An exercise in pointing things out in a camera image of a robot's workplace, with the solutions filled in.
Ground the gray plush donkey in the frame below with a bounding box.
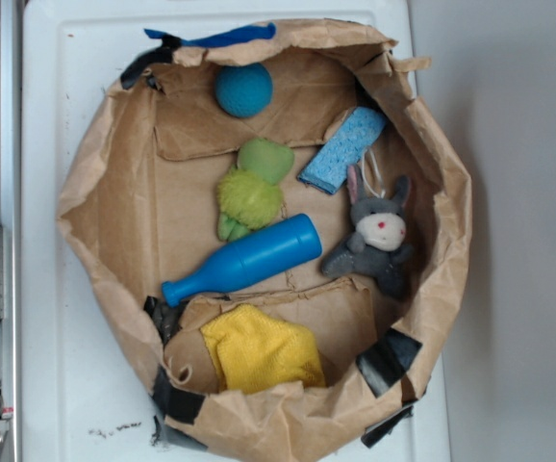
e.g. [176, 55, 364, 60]
[321, 165, 413, 299]

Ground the blue plastic bottle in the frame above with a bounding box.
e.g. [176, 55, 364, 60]
[162, 214, 322, 307]

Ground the brown paper bag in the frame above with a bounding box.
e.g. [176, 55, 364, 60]
[58, 19, 472, 461]

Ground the green plush toy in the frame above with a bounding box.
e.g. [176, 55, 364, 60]
[216, 138, 294, 242]

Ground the yellow cloth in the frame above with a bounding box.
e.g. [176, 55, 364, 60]
[200, 303, 326, 394]

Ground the light blue sponge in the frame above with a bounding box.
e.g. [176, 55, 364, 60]
[297, 107, 388, 194]

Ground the blue textured ball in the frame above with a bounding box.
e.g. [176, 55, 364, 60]
[215, 64, 273, 118]

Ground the blue felt strip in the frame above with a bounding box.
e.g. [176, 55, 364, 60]
[144, 22, 277, 48]

